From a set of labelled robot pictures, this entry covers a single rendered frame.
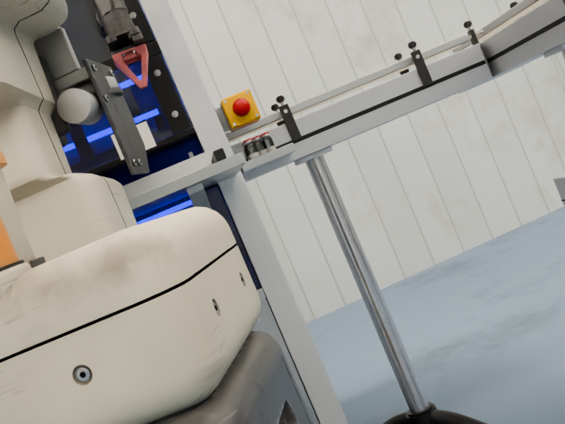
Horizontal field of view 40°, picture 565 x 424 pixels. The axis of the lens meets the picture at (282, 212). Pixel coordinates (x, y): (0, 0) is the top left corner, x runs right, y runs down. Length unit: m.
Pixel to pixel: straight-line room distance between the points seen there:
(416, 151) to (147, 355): 4.26
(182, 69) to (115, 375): 1.32
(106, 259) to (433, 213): 4.26
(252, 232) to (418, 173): 3.02
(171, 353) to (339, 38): 4.26
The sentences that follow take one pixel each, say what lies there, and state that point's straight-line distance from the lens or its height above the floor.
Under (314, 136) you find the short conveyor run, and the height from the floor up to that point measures 0.88.
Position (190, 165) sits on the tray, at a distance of 1.48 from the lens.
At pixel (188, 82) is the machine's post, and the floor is 1.10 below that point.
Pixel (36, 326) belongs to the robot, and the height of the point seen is 0.78.
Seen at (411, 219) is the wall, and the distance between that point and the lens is 4.67.
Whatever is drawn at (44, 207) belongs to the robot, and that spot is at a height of 0.88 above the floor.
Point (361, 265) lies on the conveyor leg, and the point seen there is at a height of 0.54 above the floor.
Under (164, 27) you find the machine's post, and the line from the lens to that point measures 1.79.
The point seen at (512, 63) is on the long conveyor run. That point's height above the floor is 0.85.
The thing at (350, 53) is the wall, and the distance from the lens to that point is 4.69.
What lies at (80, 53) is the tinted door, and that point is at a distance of 1.81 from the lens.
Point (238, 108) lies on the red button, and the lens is 1.72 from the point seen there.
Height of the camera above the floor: 0.80
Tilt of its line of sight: 2 degrees down
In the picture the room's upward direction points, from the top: 23 degrees counter-clockwise
